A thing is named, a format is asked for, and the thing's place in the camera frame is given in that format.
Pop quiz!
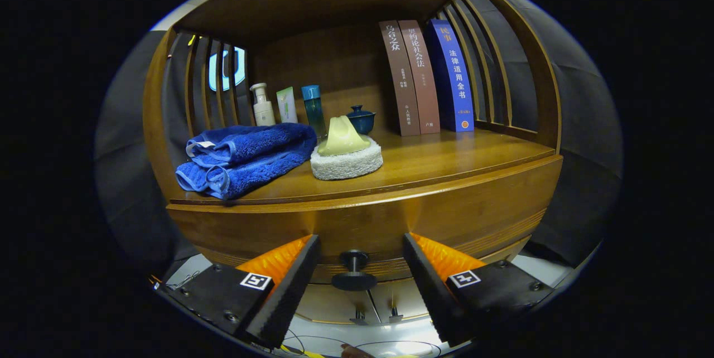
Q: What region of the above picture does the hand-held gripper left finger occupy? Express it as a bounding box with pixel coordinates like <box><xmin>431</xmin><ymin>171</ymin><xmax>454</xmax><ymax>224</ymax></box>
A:
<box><xmin>155</xmin><ymin>234</ymin><xmax>322</xmax><ymax>349</ymax></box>

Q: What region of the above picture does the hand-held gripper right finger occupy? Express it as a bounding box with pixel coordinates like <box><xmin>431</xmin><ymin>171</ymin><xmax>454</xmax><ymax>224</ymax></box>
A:
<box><xmin>403</xmin><ymin>232</ymin><xmax>554</xmax><ymax>347</ymax></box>

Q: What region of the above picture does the wooden drawer with black knob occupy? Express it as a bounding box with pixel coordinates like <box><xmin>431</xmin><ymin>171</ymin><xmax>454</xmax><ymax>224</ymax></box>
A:
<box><xmin>167</xmin><ymin>154</ymin><xmax>564</xmax><ymax>292</ymax></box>

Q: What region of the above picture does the yellow-green handled scrub sponge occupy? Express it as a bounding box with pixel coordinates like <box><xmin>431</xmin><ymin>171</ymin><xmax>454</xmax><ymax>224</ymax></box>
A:
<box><xmin>310</xmin><ymin>116</ymin><xmax>384</xmax><ymax>181</ymax></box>

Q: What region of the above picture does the wooden cabinet door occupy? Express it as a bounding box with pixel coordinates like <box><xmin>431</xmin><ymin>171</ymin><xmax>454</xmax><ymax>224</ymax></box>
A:
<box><xmin>368</xmin><ymin>280</ymin><xmax>431</xmax><ymax>323</ymax></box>
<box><xmin>296</xmin><ymin>283</ymin><xmax>373</xmax><ymax>326</ymax></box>

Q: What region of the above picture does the wooden countertop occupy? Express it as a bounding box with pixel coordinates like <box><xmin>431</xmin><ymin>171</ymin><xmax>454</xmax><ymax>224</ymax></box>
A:
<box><xmin>167</xmin><ymin>127</ymin><xmax>557</xmax><ymax>206</ymax></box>

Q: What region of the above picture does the wooden cabinet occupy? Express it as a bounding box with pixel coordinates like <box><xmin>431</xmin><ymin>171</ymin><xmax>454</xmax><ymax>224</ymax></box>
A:
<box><xmin>142</xmin><ymin>0</ymin><xmax>564</xmax><ymax>325</ymax></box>

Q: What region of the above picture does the folded blue towel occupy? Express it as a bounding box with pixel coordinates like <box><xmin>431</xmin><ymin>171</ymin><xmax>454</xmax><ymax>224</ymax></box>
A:
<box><xmin>175</xmin><ymin>122</ymin><xmax>318</xmax><ymax>201</ymax></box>

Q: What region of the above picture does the dark blue lidded teacup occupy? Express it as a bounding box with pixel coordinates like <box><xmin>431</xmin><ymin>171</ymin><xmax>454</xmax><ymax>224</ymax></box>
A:
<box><xmin>346</xmin><ymin>105</ymin><xmax>376</xmax><ymax>136</ymax></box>

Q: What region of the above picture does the teal bottle with blue cap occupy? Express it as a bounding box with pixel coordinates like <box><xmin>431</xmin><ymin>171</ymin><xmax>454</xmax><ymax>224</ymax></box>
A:
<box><xmin>301</xmin><ymin>85</ymin><xmax>327</xmax><ymax>138</ymax></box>

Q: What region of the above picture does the white pump bottle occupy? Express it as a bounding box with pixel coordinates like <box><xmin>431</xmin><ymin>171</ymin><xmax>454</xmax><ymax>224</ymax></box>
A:
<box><xmin>250</xmin><ymin>83</ymin><xmax>277</xmax><ymax>127</ymax></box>

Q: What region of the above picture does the white and green tube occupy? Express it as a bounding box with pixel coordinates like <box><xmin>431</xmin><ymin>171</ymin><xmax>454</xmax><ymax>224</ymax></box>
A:
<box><xmin>276</xmin><ymin>86</ymin><xmax>298</xmax><ymax>124</ymax></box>

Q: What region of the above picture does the reddish brown book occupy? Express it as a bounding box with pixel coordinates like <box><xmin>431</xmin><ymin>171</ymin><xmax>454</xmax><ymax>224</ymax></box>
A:
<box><xmin>398</xmin><ymin>20</ymin><xmax>441</xmax><ymax>135</ymax></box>

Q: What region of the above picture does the blue book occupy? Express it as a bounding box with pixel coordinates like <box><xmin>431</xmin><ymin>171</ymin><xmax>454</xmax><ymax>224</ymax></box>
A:
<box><xmin>427</xmin><ymin>18</ymin><xmax>475</xmax><ymax>133</ymax></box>

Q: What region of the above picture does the dark brown book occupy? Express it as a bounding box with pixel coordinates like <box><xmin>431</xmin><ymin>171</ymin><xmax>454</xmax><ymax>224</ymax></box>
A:
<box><xmin>379</xmin><ymin>20</ymin><xmax>421</xmax><ymax>137</ymax></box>

